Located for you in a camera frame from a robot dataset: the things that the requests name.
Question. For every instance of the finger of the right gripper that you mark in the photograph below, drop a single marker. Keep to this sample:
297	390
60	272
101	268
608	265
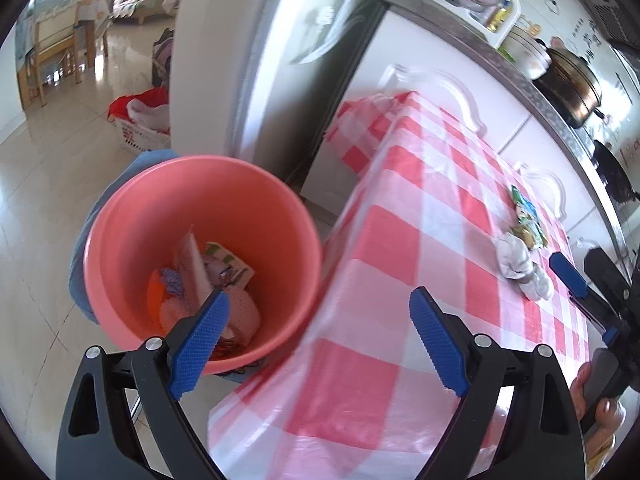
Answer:
592	305
614	287

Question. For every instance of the white laundry basket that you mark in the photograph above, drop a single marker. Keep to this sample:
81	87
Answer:
142	120

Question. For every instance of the white dish rack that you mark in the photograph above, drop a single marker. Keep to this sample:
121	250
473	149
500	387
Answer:
492	0

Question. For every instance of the white kitchen cabinets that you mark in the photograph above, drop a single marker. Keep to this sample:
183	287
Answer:
475	85

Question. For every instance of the pink plastic trash bucket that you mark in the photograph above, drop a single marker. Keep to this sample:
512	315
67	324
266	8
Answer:
221	200

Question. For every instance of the black wok pan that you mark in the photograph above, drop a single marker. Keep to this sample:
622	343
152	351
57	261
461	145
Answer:
615	179

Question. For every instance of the wooden chair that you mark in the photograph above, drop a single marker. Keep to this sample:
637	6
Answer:
68	40

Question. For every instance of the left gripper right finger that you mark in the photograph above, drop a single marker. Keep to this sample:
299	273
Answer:
541	438

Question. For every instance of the yellow-green sponge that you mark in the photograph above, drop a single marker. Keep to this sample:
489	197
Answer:
189	264

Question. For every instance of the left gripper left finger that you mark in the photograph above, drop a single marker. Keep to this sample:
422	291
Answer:
97	438

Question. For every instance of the blue patterned cloth wad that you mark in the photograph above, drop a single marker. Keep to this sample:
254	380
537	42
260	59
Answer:
172	281

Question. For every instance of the dark copper cooking pot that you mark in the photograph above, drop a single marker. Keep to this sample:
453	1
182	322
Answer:
571	87

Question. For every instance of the small white foam fruit net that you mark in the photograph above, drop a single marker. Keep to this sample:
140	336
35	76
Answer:
244	317

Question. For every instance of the green snack wrapper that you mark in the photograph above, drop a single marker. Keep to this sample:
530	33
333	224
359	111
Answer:
528	225

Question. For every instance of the red white checkered tablecloth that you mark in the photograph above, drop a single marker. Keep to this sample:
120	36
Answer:
359	397

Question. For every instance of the white rag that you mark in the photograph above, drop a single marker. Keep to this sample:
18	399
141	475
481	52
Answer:
516	263

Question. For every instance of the grey printed plastic package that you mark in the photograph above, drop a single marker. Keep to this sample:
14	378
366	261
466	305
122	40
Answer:
224	268

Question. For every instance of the glass partition with flower decal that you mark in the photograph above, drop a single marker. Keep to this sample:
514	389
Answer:
307	29

